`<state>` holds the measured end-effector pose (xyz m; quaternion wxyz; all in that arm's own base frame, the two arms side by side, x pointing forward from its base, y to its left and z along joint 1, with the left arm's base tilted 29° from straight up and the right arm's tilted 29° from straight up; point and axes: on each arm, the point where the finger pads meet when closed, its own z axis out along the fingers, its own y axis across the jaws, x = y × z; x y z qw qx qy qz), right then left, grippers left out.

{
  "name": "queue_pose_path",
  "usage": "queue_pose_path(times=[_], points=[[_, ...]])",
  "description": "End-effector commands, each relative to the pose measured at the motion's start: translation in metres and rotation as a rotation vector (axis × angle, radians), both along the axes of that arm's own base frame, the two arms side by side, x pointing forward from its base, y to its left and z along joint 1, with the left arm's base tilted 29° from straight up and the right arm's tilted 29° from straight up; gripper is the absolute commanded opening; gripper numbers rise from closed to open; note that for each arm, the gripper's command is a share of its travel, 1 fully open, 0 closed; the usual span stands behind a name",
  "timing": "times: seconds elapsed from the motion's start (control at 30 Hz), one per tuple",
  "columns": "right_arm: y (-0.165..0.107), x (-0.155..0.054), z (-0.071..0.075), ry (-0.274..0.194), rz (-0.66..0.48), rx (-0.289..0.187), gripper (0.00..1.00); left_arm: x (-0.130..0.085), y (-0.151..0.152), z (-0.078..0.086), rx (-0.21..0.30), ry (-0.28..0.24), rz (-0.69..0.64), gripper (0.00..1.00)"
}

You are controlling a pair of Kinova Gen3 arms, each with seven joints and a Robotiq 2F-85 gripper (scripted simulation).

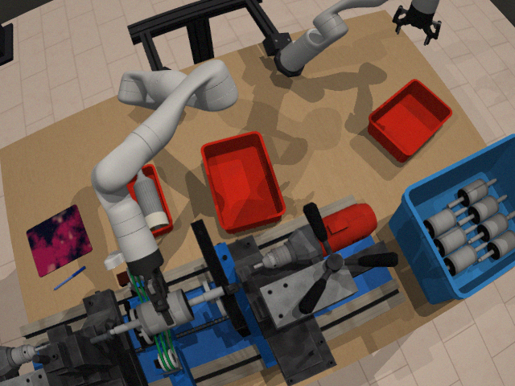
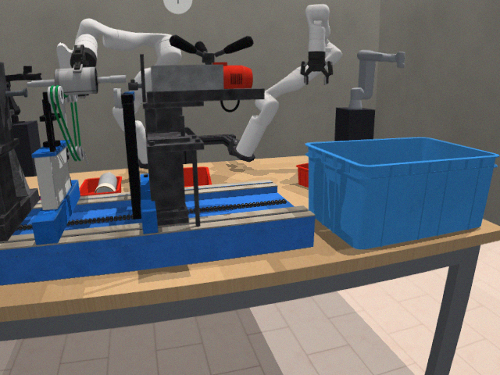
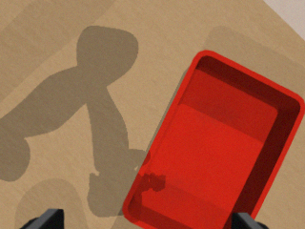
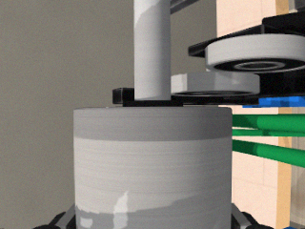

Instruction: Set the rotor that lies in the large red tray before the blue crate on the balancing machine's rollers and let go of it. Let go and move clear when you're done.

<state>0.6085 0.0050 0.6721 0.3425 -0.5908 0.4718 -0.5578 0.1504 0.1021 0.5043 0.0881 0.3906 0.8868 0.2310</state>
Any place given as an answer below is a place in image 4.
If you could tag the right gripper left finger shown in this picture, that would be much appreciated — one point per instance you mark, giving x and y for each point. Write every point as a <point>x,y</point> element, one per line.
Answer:
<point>68,221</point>

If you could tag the blue machine bed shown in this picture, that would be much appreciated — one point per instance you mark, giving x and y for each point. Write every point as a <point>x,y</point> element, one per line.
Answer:
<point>297,202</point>

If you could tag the green drive belt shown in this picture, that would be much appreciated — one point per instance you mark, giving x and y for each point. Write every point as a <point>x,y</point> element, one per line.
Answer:
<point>287,155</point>
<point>277,122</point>

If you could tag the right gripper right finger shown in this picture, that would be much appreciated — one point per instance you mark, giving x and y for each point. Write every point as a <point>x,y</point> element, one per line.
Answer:
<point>239,221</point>

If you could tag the grey rotor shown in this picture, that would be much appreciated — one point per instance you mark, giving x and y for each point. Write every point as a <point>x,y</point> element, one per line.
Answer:
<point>153,164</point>

